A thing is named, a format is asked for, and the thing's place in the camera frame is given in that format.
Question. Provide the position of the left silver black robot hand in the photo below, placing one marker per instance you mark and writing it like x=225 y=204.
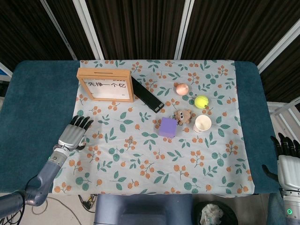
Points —
x=70 y=137

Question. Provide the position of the brown plush toy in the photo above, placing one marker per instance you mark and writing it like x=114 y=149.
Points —
x=184 y=116

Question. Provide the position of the black trash bin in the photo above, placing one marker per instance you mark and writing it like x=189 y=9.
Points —
x=230 y=215

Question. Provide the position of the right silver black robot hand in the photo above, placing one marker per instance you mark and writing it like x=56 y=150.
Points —
x=289 y=168

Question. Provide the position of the teal table cover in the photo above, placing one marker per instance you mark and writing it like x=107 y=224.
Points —
x=35 y=105

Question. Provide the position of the white paper cup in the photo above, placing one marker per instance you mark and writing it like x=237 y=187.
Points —
x=202 y=124

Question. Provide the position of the purple foam cube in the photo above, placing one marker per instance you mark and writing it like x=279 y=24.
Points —
x=167 y=127

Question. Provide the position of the white metal rack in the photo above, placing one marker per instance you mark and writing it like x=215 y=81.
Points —
x=282 y=107

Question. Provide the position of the wooden frame coin box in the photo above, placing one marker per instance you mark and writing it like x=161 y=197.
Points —
x=105 y=91

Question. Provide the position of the black power plug cluster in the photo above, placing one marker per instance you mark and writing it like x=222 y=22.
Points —
x=87 y=202

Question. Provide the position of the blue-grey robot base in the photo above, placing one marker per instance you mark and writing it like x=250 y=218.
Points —
x=143 y=209

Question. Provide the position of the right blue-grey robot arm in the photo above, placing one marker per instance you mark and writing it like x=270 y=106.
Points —
x=290 y=206

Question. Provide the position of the floral leaf tablecloth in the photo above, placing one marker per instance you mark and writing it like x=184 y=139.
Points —
x=152 y=164

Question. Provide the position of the crumpled white paper waste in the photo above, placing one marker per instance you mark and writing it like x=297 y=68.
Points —
x=212 y=212

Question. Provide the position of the blue white sign board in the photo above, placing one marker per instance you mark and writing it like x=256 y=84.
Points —
x=3 y=71

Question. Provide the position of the dark slatted folding screen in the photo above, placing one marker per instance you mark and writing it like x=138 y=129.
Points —
x=145 y=28

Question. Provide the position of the black rectangular case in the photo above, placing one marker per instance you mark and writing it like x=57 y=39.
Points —
x=146 y=95

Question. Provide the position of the pink peach ball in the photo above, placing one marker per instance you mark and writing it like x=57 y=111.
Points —
x=182 y=88

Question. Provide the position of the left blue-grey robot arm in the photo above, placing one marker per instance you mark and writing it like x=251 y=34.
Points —
x=49 y=173

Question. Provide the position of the yellow tennis ball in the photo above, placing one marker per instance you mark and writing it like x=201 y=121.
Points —
x=201 y=102

